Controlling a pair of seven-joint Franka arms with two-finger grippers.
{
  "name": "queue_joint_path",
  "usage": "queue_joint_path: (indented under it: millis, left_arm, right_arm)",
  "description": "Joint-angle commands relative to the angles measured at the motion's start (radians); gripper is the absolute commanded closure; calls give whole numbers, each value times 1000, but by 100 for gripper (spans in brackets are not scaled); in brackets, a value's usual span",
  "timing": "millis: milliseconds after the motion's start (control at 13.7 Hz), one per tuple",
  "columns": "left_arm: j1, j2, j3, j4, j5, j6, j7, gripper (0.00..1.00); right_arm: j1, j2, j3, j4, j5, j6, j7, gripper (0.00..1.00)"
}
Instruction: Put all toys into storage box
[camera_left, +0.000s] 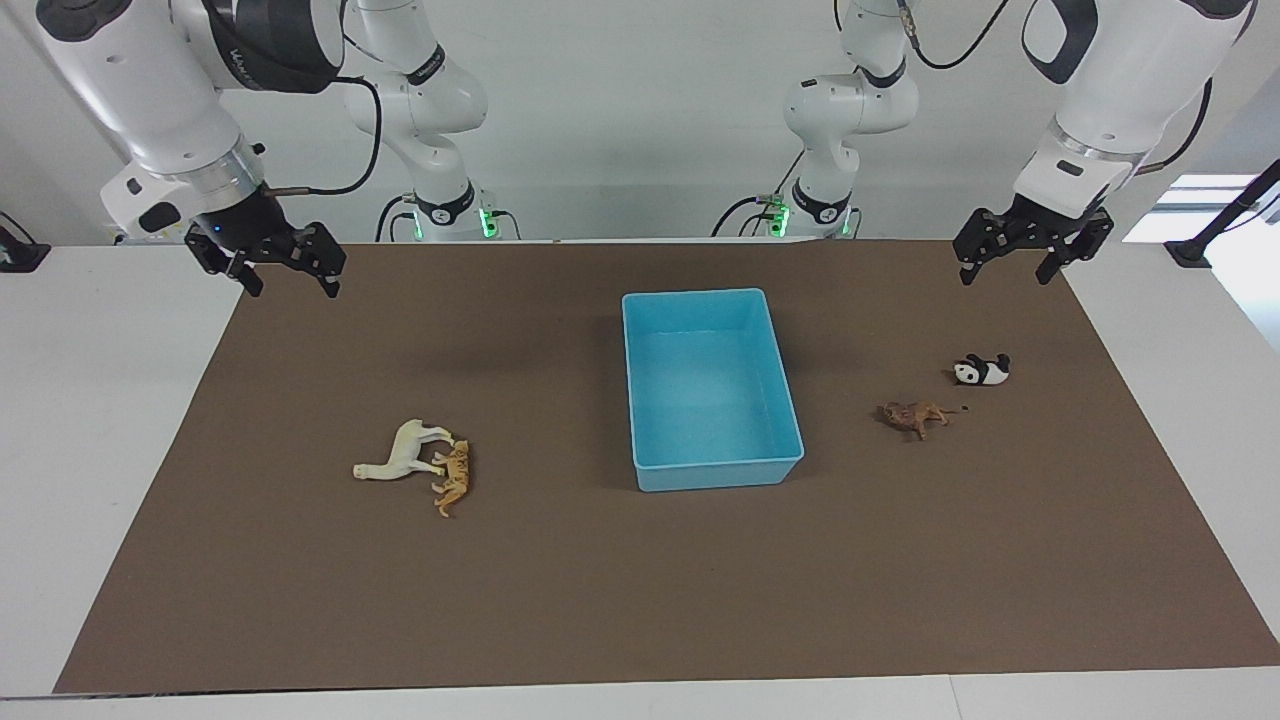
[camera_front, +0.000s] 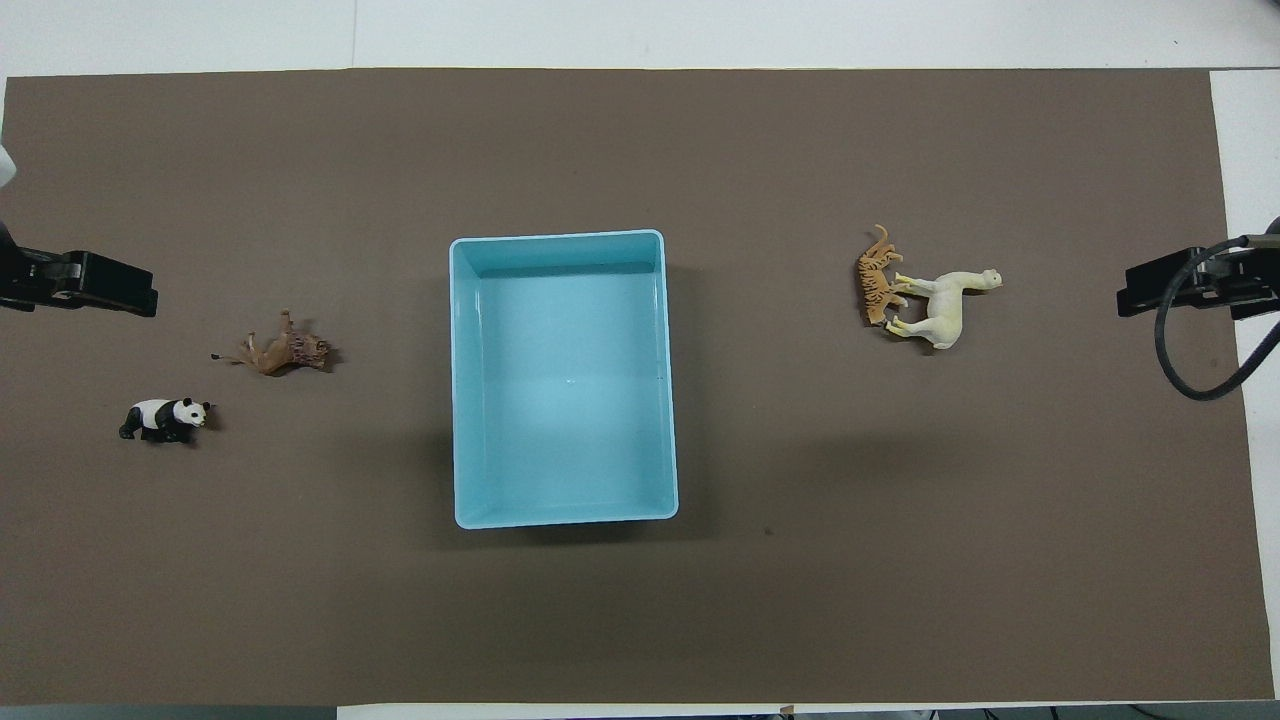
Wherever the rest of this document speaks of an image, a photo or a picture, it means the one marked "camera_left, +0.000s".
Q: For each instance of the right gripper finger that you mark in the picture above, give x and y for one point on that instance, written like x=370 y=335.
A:
x=330 y=258
x=240 y=270

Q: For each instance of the brown table mat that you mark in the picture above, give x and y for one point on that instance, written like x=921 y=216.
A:
x=500 y=600

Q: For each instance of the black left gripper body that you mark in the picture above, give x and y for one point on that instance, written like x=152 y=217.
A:
x=1045 y=225

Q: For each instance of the cream llama toy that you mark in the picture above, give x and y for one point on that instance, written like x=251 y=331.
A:
x=405 y=452

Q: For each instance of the blue plastic storage box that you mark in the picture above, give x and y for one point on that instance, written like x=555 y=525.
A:
x=700 y=340

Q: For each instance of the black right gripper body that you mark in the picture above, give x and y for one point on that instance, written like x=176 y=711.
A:
x=250 y=225

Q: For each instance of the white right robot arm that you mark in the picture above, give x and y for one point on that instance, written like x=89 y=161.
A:
x=150 y=90

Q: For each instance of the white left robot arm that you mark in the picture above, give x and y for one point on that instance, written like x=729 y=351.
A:
x=1110 y=80

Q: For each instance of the black clamp stand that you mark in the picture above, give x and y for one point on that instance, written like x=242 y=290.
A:
x=1225 y=215

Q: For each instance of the brown lion toy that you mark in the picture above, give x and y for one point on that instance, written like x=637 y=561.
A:
x=918 y=415

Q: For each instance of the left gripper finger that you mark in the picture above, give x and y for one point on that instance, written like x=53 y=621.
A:
x=978 y=240
x=1075 y=248

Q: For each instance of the black white panda toy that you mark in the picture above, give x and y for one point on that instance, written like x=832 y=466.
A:
x=985 y=372

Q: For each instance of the black table clamp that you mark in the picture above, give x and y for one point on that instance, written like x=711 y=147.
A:
x=20 y=255

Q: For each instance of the orange tiger toy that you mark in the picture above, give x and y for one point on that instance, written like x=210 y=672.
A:
x=458 y=478

